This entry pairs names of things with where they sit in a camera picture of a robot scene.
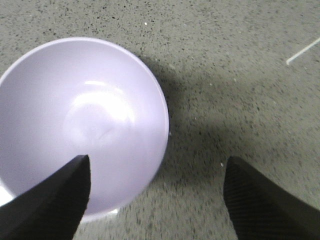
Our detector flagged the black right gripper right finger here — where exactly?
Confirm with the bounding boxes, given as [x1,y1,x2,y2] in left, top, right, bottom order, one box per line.
[223,156,320,240]

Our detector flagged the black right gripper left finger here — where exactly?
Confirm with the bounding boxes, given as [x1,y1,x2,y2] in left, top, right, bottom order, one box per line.
[0,155,90,240]

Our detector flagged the lilac plastic bowl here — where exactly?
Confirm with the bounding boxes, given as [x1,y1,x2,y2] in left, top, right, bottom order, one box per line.
[0,37,170,223]

